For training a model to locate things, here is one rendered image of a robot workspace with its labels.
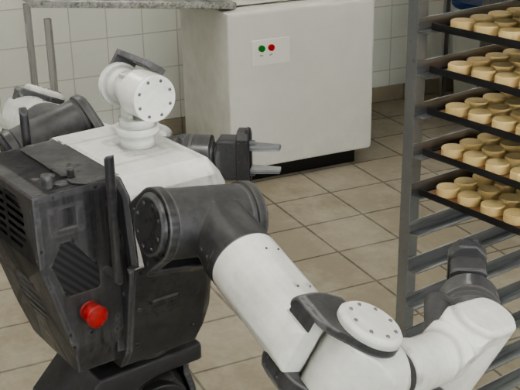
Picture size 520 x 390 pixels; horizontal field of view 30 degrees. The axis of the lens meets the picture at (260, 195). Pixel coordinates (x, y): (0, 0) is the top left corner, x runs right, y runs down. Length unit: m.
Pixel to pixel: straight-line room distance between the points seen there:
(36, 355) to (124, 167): 2.18
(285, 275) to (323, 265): 2.87
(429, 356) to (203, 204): 0.32
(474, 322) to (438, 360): 0.09
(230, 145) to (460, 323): 0.83
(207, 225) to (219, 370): 2.12
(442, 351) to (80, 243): 0.49
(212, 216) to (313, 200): 3.43
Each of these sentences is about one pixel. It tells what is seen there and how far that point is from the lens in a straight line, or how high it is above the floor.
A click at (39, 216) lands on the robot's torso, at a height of 1.26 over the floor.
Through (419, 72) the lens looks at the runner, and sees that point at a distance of 2.05.
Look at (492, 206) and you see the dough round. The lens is 2.04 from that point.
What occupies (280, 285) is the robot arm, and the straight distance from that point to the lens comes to 1.09.
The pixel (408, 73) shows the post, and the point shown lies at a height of 1.22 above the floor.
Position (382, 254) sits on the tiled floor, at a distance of 4.07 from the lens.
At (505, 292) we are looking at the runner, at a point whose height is 0.60.
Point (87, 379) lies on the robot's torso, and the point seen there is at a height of 0.96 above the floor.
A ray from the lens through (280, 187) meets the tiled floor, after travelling 4.76.
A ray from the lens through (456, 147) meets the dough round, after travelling 2.10.
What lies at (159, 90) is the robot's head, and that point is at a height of 1.38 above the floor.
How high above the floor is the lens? 1.74
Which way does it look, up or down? 22 degrees down
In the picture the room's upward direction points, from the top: 1 degrees counter-clockwise
